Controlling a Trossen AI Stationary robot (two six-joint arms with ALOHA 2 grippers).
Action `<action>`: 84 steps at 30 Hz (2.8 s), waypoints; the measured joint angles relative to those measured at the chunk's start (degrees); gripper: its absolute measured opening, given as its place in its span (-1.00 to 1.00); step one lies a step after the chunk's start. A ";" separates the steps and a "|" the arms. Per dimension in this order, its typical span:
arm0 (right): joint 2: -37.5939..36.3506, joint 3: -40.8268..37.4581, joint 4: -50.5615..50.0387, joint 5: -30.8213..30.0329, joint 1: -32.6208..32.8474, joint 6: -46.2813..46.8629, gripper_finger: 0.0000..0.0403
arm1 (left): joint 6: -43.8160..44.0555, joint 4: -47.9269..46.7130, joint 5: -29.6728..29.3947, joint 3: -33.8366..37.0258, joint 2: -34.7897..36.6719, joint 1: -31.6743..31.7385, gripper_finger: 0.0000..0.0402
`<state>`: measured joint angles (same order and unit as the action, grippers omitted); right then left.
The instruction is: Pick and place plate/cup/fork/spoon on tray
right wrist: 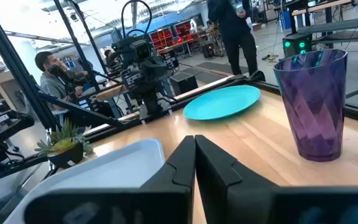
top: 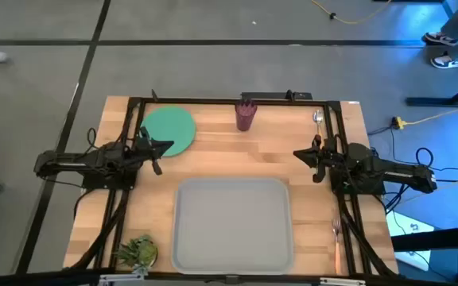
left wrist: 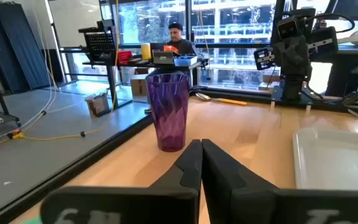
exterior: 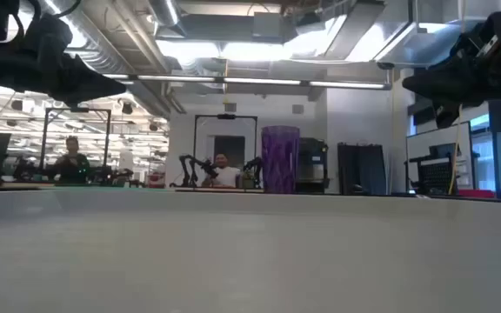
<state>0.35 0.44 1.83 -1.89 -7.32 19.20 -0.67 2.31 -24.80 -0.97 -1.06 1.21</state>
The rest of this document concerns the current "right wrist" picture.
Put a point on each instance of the small black computer tower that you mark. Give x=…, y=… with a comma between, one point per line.
x=208, y=51

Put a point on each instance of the wooden top workbench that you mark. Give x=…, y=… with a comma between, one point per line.
x=334, y=26

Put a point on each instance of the shelf with red bins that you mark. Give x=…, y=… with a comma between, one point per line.
x=163, y=37

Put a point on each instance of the black station frame beams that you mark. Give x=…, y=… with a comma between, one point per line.
x=14, y=62

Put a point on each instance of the purple faceted plastic cup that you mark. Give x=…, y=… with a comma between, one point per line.
x=312, y=118

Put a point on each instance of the succulent in black pot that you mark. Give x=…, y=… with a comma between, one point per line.
x=62, y=146

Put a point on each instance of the teal plastic plate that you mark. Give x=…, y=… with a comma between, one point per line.
x=222, y=102

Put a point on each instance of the person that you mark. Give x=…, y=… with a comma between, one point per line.
x=53, y=85
x=109, y=56
x=232, y=25

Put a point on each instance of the black computer with green lights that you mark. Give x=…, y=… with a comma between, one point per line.
x=304, y=39

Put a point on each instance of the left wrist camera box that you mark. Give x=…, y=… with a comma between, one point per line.
x=141, y=49

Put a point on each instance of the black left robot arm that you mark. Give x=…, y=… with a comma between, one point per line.
x=151, y=99

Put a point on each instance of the white plastic tray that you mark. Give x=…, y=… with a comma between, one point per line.
x=113, y=171

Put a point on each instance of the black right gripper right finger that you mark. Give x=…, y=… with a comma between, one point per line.
x=228, y=199

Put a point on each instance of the black box on floor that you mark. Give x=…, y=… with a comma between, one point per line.
x=183, y=82

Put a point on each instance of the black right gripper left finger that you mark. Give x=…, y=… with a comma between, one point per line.
x=172, y=199

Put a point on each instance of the black floor mat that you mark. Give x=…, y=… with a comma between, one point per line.
x=216, y=67

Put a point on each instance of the black Trossen labelled robot arm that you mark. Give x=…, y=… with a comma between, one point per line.
x=8, y=124

